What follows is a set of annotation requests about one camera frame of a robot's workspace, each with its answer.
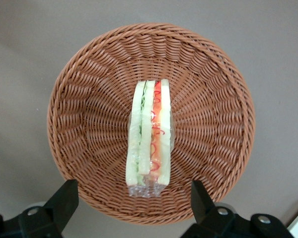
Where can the round brown wicker basket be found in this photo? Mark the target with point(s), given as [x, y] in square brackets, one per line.
[201, 111]

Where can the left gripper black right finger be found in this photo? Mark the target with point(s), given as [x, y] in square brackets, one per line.
[203, 210]

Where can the plastic-wrapped triangle sandwich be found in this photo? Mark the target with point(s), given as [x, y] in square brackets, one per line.
[145, 136]

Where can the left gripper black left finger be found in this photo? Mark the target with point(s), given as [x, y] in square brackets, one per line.
[62, 205]

